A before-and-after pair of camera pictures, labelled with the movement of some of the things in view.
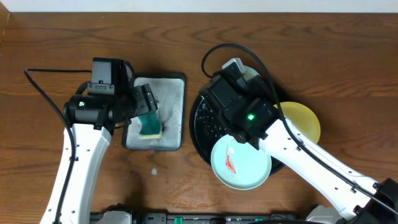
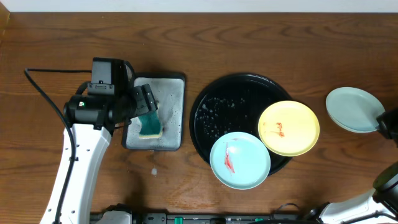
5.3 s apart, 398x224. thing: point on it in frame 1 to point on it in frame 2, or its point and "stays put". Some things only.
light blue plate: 239,165 stays put
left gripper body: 140,102 stays put
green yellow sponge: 151,124 stays put
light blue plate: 249,73 to 354,109
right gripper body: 257,91 to 390,122
